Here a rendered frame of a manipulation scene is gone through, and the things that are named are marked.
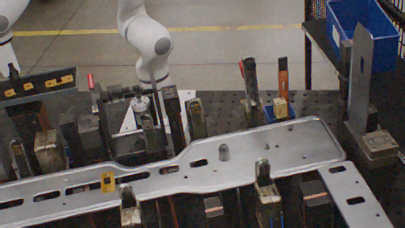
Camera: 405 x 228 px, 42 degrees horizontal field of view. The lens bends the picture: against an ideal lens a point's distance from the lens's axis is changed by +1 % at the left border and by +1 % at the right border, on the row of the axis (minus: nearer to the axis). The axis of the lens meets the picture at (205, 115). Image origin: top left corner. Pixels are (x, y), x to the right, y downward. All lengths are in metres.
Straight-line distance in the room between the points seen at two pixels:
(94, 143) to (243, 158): 0.46
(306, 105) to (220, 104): 0.36
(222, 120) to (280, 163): 0.71
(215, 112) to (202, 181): 0.78
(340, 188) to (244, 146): 0.31
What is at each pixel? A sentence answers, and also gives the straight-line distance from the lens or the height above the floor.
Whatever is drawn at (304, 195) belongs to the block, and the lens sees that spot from 1.44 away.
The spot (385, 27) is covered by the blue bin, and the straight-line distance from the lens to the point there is 1.89.
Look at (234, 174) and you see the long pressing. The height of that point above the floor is 1.00.
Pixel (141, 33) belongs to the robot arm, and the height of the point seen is 1.20.
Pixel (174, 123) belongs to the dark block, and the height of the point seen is 1.02.
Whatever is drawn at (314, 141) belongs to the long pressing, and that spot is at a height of 1.00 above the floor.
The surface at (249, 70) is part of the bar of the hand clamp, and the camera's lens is 1.57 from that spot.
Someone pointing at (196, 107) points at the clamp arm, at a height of 1.09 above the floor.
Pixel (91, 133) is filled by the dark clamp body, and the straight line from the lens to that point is 1.62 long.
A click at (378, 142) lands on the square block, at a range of 1.49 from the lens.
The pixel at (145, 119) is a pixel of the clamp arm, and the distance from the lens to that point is 1.58.
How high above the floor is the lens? 2.01
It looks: 36 degrees down
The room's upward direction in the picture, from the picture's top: 8 degrees counter-clockwise
